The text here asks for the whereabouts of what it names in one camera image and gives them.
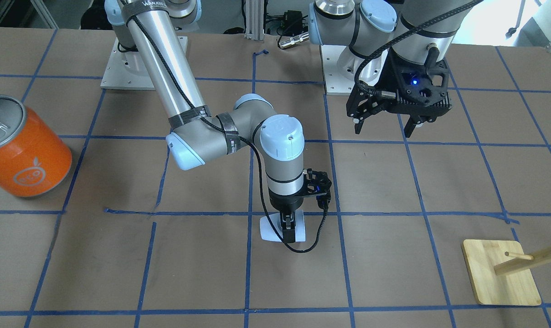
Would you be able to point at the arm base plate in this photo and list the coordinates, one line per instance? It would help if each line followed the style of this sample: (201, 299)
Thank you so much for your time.
(126, 71)
(339, 67)

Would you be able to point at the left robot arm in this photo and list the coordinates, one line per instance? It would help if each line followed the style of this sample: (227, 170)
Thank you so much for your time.
(368, 27)

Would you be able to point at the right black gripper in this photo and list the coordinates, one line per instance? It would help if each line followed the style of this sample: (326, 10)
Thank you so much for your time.
(285, 203)

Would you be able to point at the orange can container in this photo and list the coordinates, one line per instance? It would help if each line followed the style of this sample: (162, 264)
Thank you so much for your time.
(33, 159)

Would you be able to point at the aluminium frame post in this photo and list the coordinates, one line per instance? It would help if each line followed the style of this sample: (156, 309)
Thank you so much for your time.
(254, 11)

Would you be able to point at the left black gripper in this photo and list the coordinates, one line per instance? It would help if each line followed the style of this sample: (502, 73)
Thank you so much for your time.
(390, 73)

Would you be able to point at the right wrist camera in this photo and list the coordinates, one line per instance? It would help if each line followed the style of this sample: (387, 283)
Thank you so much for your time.
(317, 184)

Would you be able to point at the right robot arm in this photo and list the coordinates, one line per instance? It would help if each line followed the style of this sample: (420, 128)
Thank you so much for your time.
(202, 130)

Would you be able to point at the wooden cup rack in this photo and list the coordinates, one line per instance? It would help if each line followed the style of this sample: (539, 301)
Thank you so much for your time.
(499, 272)

